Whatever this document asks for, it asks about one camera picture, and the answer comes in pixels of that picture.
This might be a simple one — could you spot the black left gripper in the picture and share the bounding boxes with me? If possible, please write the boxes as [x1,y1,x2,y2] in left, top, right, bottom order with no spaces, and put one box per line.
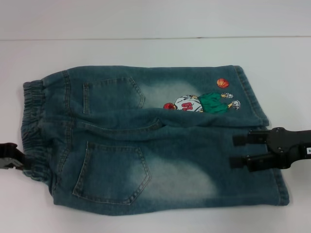
[0,142,25,171]

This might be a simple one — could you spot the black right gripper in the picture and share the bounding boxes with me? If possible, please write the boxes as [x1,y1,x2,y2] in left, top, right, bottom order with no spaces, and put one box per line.
[230,127,311,173]

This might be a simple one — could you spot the blue denim shorts with embroidery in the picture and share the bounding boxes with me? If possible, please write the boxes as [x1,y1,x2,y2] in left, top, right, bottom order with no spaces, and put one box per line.
[20,65,291,204]

